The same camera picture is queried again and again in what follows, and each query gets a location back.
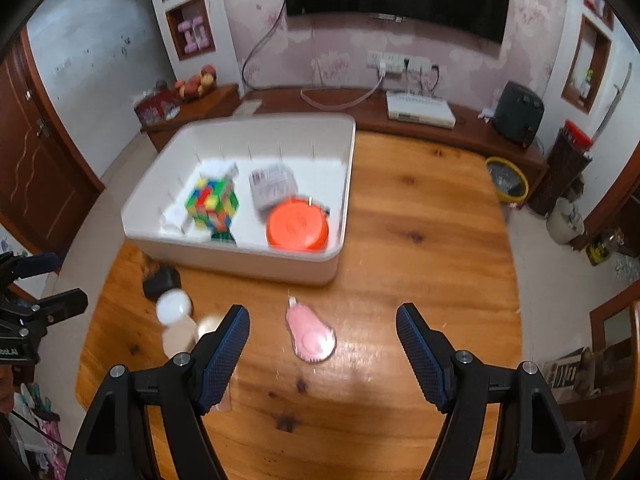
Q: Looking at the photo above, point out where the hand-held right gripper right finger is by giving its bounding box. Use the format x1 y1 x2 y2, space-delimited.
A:
396 302 586 480

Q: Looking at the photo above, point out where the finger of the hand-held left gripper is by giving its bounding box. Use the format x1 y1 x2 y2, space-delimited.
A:
0 252 60 281
30 287 89 328

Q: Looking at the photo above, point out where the orange round folding cup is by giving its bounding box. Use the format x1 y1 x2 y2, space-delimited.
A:
265 199 331 251

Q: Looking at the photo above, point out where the wooden television console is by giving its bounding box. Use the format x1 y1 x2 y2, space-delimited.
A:
240 87 548 181

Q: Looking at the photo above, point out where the pink pear-shaped correction tape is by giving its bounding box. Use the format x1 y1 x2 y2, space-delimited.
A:
285 297 337 363

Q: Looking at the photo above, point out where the white plastic storage bin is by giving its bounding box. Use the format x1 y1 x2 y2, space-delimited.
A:
121 112 357 287

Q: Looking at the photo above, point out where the black plug charger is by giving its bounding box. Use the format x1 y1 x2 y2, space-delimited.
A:
142 267 182 302

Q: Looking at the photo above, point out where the long grey stick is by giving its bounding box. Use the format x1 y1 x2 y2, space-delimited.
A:
597 62 633 143

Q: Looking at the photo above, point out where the beige oblong case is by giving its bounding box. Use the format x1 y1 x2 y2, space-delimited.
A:
162 316 198 356

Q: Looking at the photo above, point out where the white wall socket strip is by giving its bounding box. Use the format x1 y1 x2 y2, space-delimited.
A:
366 50 432 75

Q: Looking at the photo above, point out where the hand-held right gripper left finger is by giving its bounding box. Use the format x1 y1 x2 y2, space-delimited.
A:
67 304 251 480

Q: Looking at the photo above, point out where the dark wooden cabinet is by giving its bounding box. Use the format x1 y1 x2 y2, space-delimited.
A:
575 150 640 261

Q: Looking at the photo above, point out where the white cable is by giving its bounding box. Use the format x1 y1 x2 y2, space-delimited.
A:
300 62 388 109

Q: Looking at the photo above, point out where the black cable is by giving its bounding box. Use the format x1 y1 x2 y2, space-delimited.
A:
242 2 288 93

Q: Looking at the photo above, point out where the white set-top box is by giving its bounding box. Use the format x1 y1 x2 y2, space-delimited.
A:
386 91 457 130

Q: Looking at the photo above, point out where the white oval earbud case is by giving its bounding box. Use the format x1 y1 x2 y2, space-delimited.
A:
156 290 193 325

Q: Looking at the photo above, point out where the printed cardboard box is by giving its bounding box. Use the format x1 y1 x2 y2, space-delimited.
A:
542 347 601 391

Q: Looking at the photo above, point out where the white bucket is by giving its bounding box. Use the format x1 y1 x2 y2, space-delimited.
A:
546 197 586 245

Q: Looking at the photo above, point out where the wooden side cabinet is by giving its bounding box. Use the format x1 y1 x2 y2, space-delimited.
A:
140 83 241 153

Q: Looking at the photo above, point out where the clear plastic box with label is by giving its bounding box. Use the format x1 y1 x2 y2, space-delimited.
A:
248 164 301 211

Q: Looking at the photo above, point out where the white power adapter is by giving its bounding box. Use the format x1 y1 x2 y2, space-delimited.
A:
201 161 241 181

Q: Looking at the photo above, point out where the white bottle-shaped card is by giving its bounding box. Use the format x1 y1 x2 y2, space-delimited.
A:
161 208 190 235

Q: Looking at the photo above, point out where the colourful puzzle cube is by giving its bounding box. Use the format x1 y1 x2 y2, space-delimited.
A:
184 176 240 231

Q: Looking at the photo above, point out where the basket of red fruit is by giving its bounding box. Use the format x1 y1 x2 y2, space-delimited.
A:
175 65 218 98

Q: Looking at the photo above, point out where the brown wooden door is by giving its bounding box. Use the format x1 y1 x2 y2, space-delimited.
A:
0 25 106 256

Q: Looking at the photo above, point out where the colourful tissue box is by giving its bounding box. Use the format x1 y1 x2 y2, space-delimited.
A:
134 87 181 128

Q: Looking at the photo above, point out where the yellow rimmed basin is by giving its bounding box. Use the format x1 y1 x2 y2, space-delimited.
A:
485 156 530 204

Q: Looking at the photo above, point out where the wall niche with dumbbells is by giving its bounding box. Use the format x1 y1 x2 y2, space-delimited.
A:
165 0 217 61

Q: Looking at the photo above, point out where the wall niche with small items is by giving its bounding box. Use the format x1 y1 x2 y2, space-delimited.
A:
561 14 613 113

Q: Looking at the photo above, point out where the black round appliance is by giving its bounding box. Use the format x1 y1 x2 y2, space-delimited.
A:
492 80 545 148

